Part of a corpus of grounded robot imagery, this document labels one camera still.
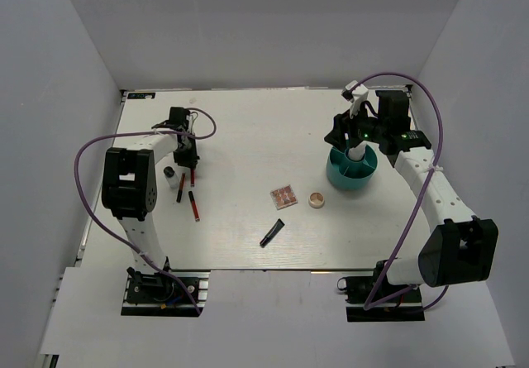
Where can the red lip gloss tube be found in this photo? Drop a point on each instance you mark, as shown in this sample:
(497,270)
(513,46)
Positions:
(194,206)

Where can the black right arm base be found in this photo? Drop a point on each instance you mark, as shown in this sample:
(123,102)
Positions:
(393,303)

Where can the clear vial black cap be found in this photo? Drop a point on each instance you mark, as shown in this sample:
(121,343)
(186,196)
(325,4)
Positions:
(171,177)

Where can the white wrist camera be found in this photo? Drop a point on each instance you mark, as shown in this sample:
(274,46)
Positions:
(191,117)
(355,93)

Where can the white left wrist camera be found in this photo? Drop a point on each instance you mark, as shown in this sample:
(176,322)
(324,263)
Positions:
(191,117)

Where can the teal round organizer cup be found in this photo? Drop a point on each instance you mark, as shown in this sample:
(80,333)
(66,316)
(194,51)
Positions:
(346,174)

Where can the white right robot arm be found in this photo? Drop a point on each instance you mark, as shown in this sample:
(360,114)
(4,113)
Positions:
(461,246)

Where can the red lip gloss black cap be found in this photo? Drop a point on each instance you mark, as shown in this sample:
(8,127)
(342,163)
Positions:
(180,189)

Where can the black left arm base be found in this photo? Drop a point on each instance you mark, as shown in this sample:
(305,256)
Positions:
(158,296)

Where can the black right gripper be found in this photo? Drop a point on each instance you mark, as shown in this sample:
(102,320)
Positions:
(343,124)

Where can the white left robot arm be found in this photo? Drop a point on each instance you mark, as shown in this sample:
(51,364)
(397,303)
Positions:
(129,187)

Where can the orange eyeshadow palette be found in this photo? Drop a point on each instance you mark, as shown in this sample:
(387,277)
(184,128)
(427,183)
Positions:
(283,197)

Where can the round beige powder compact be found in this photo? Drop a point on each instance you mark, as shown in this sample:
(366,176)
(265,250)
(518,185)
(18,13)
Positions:
(316,200)

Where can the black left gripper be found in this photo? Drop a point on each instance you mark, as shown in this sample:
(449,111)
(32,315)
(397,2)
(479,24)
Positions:
(186,161)

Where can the black squeeze tube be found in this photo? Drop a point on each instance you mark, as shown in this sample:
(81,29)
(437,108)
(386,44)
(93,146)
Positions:
(272,233)

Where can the white pink spray bottle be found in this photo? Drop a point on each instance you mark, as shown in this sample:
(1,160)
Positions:
(357,153)

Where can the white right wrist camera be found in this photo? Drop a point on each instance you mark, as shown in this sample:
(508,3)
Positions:
(355,93)

